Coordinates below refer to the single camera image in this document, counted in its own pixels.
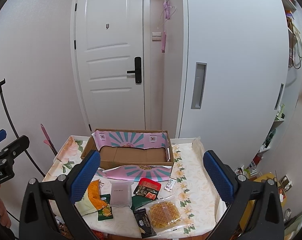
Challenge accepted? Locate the orange cream snack bag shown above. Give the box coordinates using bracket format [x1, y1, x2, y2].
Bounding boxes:
[75, 180, 107, 216]

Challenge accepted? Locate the green cracker snack packet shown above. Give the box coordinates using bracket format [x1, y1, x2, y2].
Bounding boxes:
[98, 194, 114, 221]

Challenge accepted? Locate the pale pink snack packet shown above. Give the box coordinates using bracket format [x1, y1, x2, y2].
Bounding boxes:
[110, 181, 133, 207]

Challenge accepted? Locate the waffle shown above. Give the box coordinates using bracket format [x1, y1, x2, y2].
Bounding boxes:
[144, 195, 187, 234]

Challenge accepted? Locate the red black snack packet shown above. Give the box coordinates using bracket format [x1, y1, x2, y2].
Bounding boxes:
[134, 178, 161, 200]

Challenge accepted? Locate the pink teal cardboard box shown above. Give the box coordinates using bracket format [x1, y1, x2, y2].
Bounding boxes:
[81, 128, 174, 182]

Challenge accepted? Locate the person's left hand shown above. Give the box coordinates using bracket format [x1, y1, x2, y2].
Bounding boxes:
[0, 198, 12, 229]

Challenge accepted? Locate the floral tablecloth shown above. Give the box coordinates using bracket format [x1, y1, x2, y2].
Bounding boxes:
[44, 135, 226, 239]

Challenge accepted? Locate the plain dark green packet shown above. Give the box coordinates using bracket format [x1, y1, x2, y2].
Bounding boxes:
[131, 195, 152, 211]

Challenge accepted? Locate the small white red sachet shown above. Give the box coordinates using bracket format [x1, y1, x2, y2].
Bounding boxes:
[164, 178, 176, 192]

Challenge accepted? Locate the white panel door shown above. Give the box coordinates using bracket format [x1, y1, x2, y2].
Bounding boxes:
[75, 0, 145, 130]

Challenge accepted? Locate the white sliding wardrobe door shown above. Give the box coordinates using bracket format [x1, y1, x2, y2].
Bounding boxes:
[179, 0, 289, 169]

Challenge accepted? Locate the white shelf unit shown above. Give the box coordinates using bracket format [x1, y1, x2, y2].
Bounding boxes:
[255, 0, 302, 175]

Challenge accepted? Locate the pink handled tool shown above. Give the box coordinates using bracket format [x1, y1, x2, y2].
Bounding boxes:
[40, 124, 58, 156]

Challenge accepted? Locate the black cable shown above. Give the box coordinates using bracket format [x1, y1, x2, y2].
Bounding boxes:
[0, 78, 46, 178]

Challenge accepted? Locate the black door handle lock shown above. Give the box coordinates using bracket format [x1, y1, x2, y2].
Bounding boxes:
[127, 57, 142, 85]

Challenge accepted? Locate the wall light switch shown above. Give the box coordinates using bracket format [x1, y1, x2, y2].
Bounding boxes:
[151, 32, 162, 41]

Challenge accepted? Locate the pink hanging cord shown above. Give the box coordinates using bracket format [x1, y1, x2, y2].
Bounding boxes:
[156, 0, 177, 53]

